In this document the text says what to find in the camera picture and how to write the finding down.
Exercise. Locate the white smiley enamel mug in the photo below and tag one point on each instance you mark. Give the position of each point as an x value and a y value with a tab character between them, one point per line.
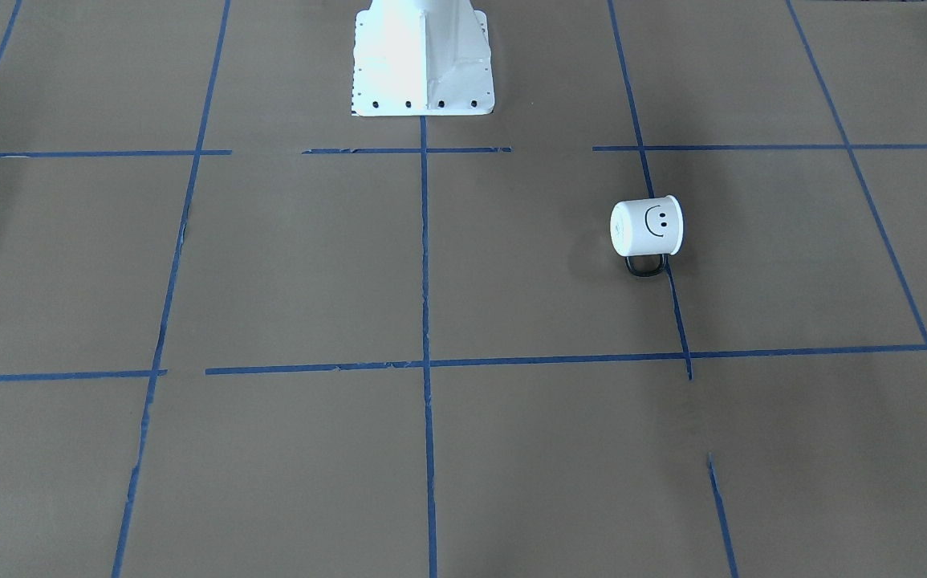
641	228

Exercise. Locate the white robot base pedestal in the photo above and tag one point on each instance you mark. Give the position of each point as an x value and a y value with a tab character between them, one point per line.
422	58

